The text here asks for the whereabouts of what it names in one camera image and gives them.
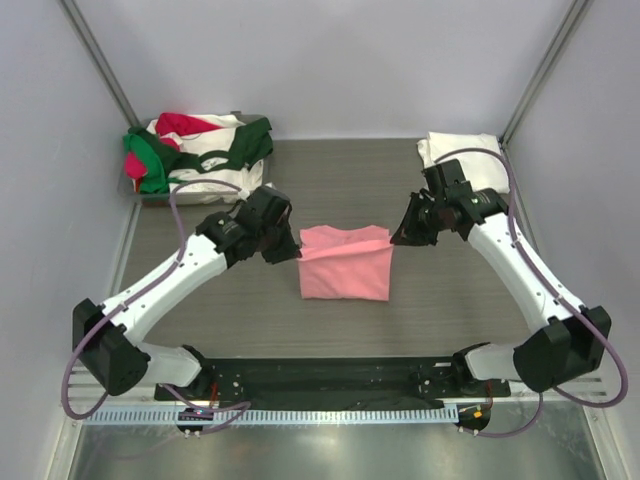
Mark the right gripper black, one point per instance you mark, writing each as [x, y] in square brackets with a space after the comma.
[417, 220]

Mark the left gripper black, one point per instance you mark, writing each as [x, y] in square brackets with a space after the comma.
[279, 239]

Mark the pink t shirt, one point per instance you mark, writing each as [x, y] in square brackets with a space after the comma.
[345, 264]

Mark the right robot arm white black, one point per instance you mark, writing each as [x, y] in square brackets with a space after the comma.
[563, 343]

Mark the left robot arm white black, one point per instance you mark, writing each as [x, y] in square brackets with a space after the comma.
[110, 338]

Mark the folded white t shirt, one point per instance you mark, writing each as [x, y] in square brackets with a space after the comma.
[482, 170]

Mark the dark green t shirt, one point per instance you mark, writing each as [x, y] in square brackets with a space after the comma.
[236, 146]

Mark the white t shirt in bin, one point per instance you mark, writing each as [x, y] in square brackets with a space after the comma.
[220, 184]

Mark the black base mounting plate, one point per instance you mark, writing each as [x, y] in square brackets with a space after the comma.
[337, 384]

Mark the bright green t shirt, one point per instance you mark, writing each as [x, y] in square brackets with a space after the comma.
[154, 155]

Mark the clear plastic bin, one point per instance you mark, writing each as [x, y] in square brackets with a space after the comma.
[190, 198]

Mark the red t shirt in bin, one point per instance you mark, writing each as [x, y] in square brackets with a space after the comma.
[167, 123]

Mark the slotted cable duct strip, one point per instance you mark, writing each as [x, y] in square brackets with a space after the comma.
[178, 415]

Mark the right aluminium frame post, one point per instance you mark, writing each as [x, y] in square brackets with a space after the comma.
[560, 40]

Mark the aluminium frame post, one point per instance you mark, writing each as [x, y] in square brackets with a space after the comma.
[98, 58]
[560, 40]

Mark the left aluminium frame post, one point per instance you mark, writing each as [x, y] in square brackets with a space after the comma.
[98, 58]

